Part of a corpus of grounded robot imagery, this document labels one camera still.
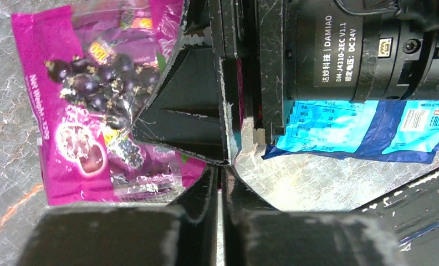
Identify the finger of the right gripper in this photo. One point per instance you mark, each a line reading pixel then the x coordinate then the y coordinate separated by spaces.
pixel 275 67
pixel 195 107

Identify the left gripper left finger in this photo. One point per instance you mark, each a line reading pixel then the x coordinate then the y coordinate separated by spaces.
pixel 183 232

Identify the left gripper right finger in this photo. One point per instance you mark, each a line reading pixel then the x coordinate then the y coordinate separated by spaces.
pixel 256 233

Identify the purple candy bag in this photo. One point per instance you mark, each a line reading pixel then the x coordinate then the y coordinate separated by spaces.
pixel 90 69

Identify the blue candy bag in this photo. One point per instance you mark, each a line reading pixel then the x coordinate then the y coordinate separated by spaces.
pixel 386 131

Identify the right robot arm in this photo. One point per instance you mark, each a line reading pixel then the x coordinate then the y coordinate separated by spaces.
pixel 342 50

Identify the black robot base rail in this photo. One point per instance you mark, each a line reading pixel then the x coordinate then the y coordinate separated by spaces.
pixel 412 212

